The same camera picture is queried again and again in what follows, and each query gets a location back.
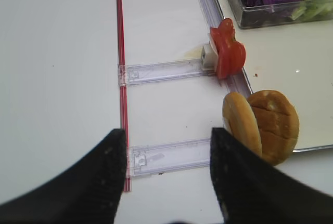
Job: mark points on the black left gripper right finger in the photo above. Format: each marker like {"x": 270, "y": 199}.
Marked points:
{"x": 250, "y": 190}

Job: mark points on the left red plastic strip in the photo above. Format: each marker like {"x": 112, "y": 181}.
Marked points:
{"x": 122, "y": 89}

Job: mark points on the red tomato slices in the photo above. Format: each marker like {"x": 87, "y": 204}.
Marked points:
{"x": 231, "y": 53}

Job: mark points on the white metal tray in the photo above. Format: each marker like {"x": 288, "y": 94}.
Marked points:
{"x": 295, "y": 59}

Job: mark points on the bun slice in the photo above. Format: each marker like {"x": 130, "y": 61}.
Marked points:
{"x": 241, "y": 121}

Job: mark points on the left bun half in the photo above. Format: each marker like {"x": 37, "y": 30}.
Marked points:
{"x": 278, "y": 124}

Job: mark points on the clear left near crossbar rail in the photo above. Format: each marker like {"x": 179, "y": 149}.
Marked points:
{"x": 164, "y": 158}

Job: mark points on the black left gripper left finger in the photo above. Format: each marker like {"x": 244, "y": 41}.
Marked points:
{"x": 87, "y": 192}

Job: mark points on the white left pusher block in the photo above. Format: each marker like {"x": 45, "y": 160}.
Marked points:
{"x": 209, "y": 55}

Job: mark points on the clear crossbar rail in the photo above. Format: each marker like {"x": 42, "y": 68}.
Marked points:
{"x": 164, "y": 158}
{"x": 158, "y": 72}

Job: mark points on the clear left far crossbar rail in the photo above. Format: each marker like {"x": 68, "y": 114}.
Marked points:
{"x": 158, "y": 72}

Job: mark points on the clear left long rail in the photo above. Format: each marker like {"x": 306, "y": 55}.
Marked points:
{"x": 213, "y": 16}

